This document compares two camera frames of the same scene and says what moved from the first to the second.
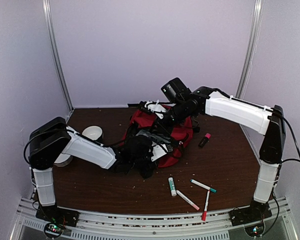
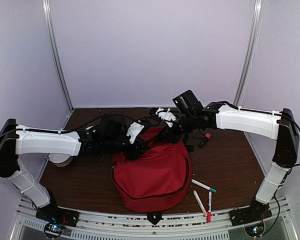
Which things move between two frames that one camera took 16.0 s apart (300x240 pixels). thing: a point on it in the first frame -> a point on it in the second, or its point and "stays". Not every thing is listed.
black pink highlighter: (205, 140) stays
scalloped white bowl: (63, 160) stays
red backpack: (143, 121) -> (159, 180)
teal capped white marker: (203, 185) stays
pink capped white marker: (187, 200) -> (198, 199)
